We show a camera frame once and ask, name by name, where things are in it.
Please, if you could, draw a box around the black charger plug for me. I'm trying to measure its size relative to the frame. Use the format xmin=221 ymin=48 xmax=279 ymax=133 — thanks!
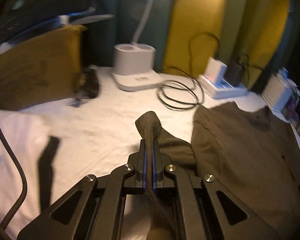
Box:
xmin=224 ymin=61 xmax=244 ymax=87

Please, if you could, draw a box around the yellow curtain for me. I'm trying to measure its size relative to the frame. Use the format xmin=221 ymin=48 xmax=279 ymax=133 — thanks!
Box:
xmin=164 ymin=0 xmax=290 ymax=88

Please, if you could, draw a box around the white power strip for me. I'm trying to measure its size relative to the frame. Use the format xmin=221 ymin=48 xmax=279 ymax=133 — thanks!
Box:
xmin=198 ymin=75 xmax=248 ymax=100

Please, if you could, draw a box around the thick black braided cable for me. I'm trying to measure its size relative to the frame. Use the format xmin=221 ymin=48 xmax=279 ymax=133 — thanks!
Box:
xmin=0 ymin=10 xmax=28 ymax=230

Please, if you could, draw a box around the white pillow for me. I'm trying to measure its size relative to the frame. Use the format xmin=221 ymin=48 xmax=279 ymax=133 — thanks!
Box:
xmin=0 ymin=109 xmax=53 ymax=230

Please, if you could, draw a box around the dark brown t-shirt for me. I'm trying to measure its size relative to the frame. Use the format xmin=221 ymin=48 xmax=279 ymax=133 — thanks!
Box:
xmin=135 ymin=102 xmax=300 ymax=239

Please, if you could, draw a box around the white charger plug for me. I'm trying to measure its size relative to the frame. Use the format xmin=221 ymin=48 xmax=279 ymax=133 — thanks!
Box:
xmin=204 ymin=57 xmax=227 ymax=85

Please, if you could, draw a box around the white desk lamp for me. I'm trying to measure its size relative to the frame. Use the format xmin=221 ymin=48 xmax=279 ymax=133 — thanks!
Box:
xmin=112 ymin=0 xmax=161 ymax=92

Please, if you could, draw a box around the tablet with dark screen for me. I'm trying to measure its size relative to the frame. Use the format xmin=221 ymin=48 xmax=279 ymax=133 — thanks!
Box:
xmin=0 ymin=0 xmax=102 ymax=45

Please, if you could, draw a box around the white tablet stand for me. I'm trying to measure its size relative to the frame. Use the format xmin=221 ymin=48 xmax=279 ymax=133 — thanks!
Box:
xmin=58 ymin=14 xmax=114 ymax=25

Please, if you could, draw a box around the brown cardboard box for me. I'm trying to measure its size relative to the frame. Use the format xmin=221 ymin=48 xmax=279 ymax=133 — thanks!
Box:
xmin=0 ymin=25 xmax=85 ymax=111

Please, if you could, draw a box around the coiled black cable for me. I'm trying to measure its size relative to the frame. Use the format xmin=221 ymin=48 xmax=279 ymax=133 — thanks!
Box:
xmin=156 ymin=32 xmax=221 ymax=111

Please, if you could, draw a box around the white perforated plastic basket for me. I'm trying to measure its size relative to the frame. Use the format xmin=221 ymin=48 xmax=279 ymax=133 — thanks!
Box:
xmin=261 ymin=68 xmax=300 ymax=113

